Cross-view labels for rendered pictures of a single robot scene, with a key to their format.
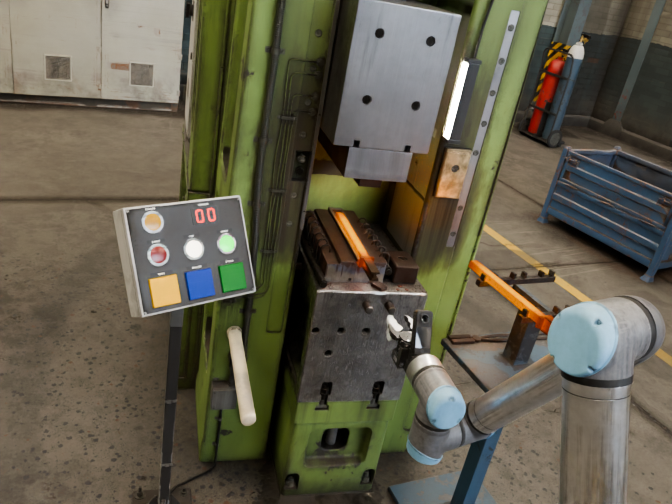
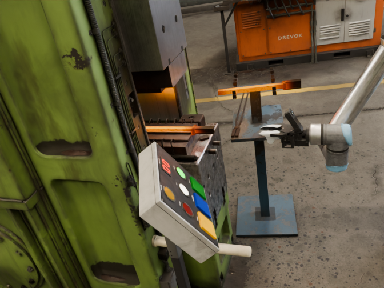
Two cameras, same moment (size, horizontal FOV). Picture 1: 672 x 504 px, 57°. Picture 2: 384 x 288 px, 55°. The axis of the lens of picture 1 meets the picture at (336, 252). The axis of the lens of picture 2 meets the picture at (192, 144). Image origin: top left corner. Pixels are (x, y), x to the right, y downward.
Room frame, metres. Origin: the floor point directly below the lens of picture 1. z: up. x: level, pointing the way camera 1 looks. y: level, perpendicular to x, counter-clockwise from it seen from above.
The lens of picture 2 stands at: (0.77, 1.07, 1.83)
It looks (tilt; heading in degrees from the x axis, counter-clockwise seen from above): 31 degrees down; 312
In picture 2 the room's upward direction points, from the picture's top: 11 degrees counter-clockwise
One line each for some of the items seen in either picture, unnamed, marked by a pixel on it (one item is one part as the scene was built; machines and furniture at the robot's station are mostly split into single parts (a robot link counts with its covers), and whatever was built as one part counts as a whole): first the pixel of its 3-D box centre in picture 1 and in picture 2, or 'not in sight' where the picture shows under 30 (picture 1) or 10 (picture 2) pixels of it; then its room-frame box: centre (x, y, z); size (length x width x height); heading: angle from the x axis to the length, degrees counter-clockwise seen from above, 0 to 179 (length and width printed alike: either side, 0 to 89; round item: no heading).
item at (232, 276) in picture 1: (232, 277); (196, 188); (1.50, 0.27, 1.01); 0.07 x 0.05 x 0.07; 133
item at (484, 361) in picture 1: (514, 361); (257, 122); (1.75, -0.65, 0.75); 0.40 x 0.30 x 0.02; 118
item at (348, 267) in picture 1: (340, 241); (152, 139); (1.97, -0.01, 0.96); 0.42 x 0.20 x 0.09; 18
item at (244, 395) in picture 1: (240, 373); (201, 246); (1.58, 0.22, 0.62); 0.44 x 0.05 x 0.05; 18
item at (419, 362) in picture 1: (426, 373); (314, 134); (1.26, -0.28, 0.98); 0.10 x 0.05 x 0.09; 108
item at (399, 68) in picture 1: (387, 68); (124, 11); (1.99, -0.05, 1.56); 0.42 x 0.39 x 0.40; 18
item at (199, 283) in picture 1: (199, 283); (200, 206); (1.43, 0.34, 1.01); 0.07 x 0.05 x 0.07; 133
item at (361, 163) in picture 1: (359, 143); (135, 70); (1.97, -0.01, 1.32); 0.42 x 0.20 x 0.10; 18
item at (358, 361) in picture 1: (341, 304); (166, 175); (2.00, -0.06, 0.69); 0.56 x 0.38 x 0.45; 18
